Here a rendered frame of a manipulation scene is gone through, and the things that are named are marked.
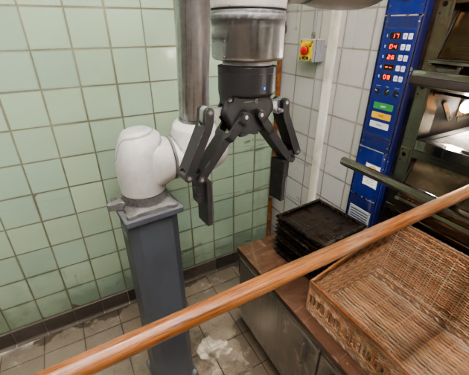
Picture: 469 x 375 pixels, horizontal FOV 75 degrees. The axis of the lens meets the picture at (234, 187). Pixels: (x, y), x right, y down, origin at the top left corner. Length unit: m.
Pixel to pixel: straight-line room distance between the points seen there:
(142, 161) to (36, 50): 0.74
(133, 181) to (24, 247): 0.95
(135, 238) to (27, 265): 0.90
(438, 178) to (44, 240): 1.80
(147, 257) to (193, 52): 0.70
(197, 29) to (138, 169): 0.45
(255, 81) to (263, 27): 0.06
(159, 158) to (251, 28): 0.71
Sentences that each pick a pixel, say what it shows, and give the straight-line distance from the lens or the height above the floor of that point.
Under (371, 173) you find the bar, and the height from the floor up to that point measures 1.17.
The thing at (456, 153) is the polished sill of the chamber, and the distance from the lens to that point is 1.31.
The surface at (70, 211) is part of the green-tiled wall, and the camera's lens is 1.77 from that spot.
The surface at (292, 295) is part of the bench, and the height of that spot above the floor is 0.58.
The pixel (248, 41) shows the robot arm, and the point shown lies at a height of 1.55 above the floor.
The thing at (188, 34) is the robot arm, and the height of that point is 1.55.
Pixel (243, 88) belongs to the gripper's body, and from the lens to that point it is 0.39.
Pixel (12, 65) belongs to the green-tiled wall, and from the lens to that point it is 1.57.
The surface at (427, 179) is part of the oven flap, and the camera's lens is 1.40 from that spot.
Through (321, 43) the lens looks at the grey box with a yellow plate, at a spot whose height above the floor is 1.49.
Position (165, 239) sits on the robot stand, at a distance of 1.16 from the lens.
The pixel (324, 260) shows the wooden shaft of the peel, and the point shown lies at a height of 1.20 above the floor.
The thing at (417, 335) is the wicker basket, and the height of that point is 0.59.
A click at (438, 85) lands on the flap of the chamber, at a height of 1.41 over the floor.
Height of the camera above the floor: 1.57
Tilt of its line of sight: 28 degrees down
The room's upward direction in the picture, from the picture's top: straight up
